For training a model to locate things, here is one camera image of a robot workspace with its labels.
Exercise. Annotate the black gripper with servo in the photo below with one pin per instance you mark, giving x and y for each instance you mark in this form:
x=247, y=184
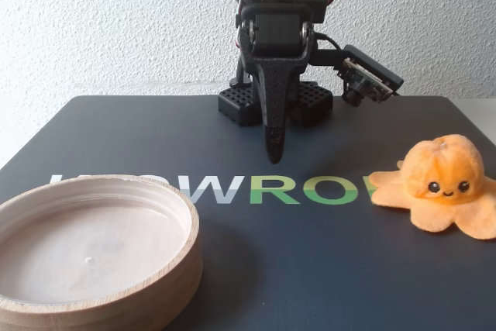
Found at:
x=276, y=34

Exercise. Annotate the dark blue logo mat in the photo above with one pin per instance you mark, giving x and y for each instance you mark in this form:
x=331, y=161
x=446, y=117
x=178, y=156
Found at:
x=310, y=261

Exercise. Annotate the orange octopus plush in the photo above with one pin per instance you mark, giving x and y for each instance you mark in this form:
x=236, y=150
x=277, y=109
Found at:
x=441, y=185

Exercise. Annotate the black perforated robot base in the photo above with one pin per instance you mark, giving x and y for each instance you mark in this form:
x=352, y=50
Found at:
x=314, y=104

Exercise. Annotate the round wooden box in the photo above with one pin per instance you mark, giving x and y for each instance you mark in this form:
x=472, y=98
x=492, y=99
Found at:
x=93, y=245

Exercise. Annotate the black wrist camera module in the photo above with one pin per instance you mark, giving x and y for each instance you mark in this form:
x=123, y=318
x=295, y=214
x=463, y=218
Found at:
x=368, y=75

